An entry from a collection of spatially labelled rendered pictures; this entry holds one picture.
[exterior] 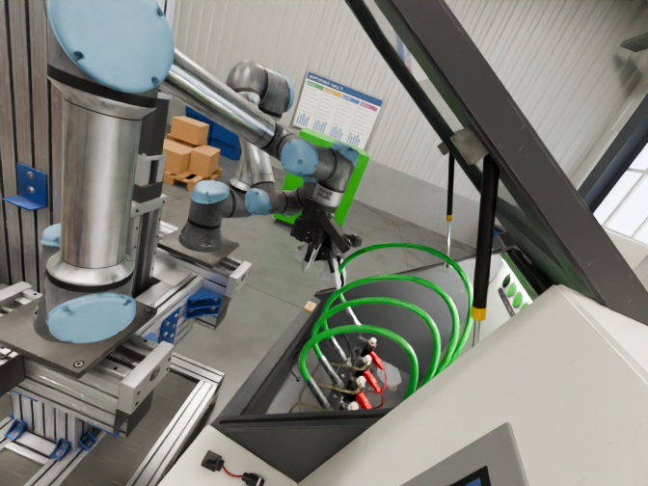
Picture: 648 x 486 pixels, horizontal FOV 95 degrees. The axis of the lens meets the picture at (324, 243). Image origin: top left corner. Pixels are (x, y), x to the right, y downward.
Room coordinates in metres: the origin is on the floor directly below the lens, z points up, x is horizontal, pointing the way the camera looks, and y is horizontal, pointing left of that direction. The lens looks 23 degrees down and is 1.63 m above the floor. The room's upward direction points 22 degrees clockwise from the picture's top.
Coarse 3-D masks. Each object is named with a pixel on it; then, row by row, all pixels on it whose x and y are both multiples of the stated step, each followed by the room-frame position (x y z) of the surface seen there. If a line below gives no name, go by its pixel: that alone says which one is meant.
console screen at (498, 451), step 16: (496, 432) 0.21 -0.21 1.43; (512, 432) 0.20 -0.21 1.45; (464, 448) 0.21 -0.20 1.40; (480, 448) 0.20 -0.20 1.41; (496, 448) 0.19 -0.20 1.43; (512, 448) 0.18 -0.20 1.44; (448, 464) 0.20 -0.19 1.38; (464, 464) 0.20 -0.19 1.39; (480, 464) 0.19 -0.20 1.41; (496, 464) 0.18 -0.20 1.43; (512, 464) 0.17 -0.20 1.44; (416, 480) 0.21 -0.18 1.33; (432, 480) 0.20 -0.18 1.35; (448, 480) 0.19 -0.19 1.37; (464, 480) 0.18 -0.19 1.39; (480, 480) 0.17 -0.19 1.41; (496, 480) 0.17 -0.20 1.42; (512, 480) 0.16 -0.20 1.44
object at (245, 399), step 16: (304, 320) 0.88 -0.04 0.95; (288, 336) 0.77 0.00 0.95; (272, 352) 0.68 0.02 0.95; (288, 352) 0.78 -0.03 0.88; (256, 368) 0.61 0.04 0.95; (272, 368) 0.63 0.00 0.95; (256, 384) 0.56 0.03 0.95; (240, 400) 0.50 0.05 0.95; (256, 400) 0.59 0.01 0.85; (224, 416) 0.45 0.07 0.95
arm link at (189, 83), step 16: (176, 64) 0.54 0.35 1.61; (192, 64) 0.57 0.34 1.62; (176, 80) 0.54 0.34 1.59; (192, 80) 0.56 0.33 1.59; (208, 80) 0.59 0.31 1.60; (176, 96) 0.56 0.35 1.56; (192, 96) 0.57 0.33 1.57; (208, 96) 0.59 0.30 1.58; (224, 96) 0.61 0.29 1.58; (240, 96) 0.66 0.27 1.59; (208, 112) 0.60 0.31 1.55; (224, 112) 0.61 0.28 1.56; (240, 112) 0.64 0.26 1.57; (256, 112) 0.68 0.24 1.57; (240, 128) 0.65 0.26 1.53; (256, 128) 0.67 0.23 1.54; (272, 128) 0.71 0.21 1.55; (256, 144) 0.70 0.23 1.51; (272, 144) 0.71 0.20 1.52
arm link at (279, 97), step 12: (264, 72) 1.00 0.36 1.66; (276, 72) 1.06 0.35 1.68; (264, 84) 0.99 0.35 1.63; (276, 84) 1.03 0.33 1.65; (288, 84) 1.09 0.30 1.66; (264, 96) 1.01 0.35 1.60; (276, 96) 1.04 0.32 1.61; (288, 96) 1.08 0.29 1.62; (264, 108) 1.03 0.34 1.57; (276, 108) 1.05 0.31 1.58; (288, 108) 1.11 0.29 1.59; (276, 120) 1.07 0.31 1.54; (240, 156) 1.07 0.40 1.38; (240, 168) 1.05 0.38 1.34; (240, 180) 1.05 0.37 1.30; (240, 192) 1.03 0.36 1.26; (240, 204) 1.03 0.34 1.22; (240, 216) 1.05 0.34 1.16; (252, 216) 1.11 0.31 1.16
